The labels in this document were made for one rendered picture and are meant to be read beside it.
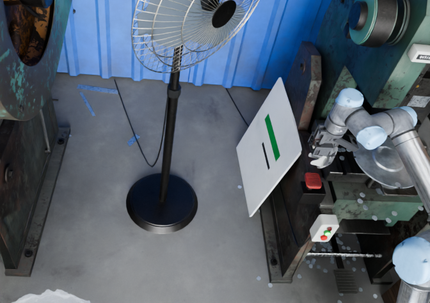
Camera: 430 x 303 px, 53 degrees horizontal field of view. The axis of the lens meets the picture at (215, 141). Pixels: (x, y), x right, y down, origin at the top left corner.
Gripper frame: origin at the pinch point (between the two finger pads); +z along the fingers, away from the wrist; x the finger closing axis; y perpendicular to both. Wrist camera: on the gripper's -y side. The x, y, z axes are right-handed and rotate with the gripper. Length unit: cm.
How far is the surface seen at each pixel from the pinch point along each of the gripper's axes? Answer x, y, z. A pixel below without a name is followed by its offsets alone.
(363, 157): -10.4, -22.8, 6.6
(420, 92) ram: -14.5, -31.2, -26.0
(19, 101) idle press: 4, 99, -27
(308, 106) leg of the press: -45.3, -9.2, 13.5
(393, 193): 6.4, -29.8, 6.8
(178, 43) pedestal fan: -15, 56, -38
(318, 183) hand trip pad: 2.0, -1.7, 8.9
